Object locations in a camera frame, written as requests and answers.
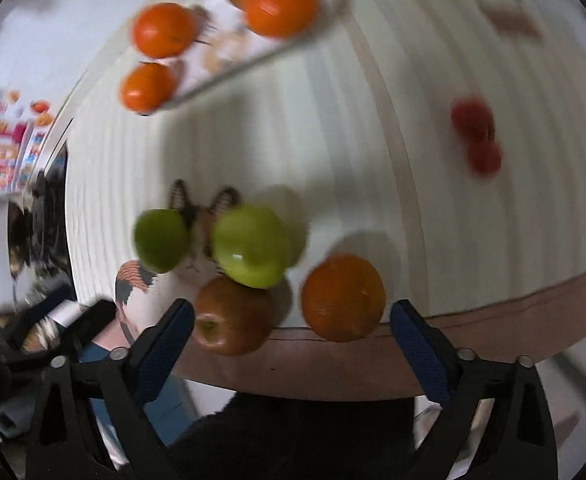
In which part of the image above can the large orange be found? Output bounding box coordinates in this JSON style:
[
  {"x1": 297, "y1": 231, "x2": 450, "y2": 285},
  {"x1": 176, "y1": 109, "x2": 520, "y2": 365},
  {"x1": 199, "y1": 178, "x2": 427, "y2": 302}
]
[{"x1": 300, "y1": 253, "x2": 387, "y2": 343}]

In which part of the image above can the small red fruit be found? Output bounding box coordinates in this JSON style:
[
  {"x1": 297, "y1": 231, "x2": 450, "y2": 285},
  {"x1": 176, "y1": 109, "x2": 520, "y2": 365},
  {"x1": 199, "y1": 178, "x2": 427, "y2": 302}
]
[
  {"x1": 450, "y1": 96, "x2": 495, "y2": 142},
  {"x1": 466, "y1": 138, "x2": 503, "y2": 177}
]

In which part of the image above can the white printed tray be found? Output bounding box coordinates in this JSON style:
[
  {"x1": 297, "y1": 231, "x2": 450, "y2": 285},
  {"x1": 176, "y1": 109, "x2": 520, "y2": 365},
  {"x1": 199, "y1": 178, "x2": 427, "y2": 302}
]
[{"x1": 145, "y1": 0, "x2": 346, "y2": 117}]

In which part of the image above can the striped white tablecloth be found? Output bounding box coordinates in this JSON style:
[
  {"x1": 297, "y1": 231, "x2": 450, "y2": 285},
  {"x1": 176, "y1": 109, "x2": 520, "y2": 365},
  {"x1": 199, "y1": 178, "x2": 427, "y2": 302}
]
[{"x1": 65, "y1": 0, "x2": 586, "y2": 403}]

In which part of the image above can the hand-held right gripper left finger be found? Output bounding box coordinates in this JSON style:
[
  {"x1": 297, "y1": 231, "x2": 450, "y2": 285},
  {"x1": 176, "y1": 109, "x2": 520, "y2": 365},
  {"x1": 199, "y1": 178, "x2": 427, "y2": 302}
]
[{"x1": 25, "y1": 299, "x2": 196, "y2": 480}]

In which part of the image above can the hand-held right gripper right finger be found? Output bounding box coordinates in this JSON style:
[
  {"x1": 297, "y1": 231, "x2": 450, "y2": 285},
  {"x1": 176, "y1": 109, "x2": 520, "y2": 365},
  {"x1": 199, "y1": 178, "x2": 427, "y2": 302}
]
[{"x1": 390, "y1": 300, "x2": 559, "y2": 480}]

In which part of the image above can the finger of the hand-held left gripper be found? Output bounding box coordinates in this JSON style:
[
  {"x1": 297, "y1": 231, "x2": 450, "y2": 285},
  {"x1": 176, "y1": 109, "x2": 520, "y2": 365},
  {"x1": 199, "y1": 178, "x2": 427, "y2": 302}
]
[{"x1": 68, "y1": 300, "x2": 118, "y2": 350}]

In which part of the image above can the small orange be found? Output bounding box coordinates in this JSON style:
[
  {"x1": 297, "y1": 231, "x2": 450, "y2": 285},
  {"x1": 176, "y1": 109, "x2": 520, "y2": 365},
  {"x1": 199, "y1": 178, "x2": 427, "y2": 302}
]
[
  {"x1": 132, "y1": 2, "x2": 197, "y2": 59},
  {"x1": 243, "y1": 0, "x2": 320, "y2": 39},
  {"x1": 119, "y1": 61, "x2": 178, "y2": 115}
]

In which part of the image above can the brown blurred object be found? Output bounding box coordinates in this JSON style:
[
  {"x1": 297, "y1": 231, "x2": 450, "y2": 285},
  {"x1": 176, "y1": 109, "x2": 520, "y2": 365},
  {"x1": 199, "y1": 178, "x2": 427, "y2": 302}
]
[{"x1": 479, "y1": 2, "x2": 544, "y2": 39}]

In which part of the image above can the red apple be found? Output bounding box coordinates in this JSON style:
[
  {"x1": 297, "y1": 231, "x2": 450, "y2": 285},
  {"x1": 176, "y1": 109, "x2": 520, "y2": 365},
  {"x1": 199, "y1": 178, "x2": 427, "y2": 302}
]
[{"x1": 193, "y1": 275, "x2": 277, "y2": 357}]

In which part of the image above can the colourful wall poster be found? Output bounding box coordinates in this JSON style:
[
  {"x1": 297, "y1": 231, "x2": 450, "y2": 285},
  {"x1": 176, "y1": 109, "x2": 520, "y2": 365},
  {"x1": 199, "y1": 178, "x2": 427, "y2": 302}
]
[{"x1": 0, "y1": 86, "x2": 56, "y2": 198}]

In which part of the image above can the dark clutter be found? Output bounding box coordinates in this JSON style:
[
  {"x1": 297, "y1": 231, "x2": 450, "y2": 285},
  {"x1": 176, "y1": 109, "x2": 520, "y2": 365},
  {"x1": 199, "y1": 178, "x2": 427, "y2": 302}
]
[{"x1": 7, "y1": 142, "x2": 71, "y2": 283}]

